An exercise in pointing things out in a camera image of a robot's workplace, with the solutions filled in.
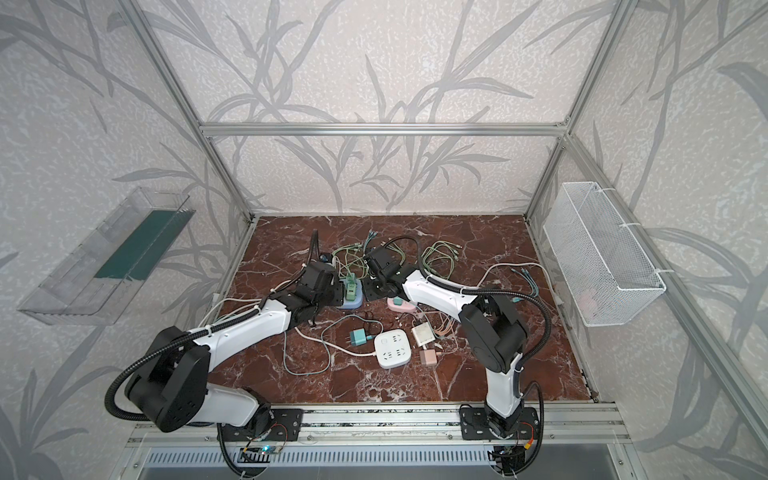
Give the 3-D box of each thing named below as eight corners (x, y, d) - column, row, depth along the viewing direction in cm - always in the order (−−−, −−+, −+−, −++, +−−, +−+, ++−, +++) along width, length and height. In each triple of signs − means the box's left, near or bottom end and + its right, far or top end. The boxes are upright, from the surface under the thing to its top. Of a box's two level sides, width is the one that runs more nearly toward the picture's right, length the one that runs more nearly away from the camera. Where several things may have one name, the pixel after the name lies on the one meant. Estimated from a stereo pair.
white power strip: (379, 370, 83) (378, 367, 82) (374, 337, 90) (373, 334, 88) (413, 363, 85) (413, 360, 83) (405, 331, 91) (405, 327, 89)
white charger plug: (421, 350, 86) (421, 348, 84) (412, 331, 90) (412, 328, 88) (436, 344, 87) (437, 341, 86) (426, 325, 91) (427, 322, 89)
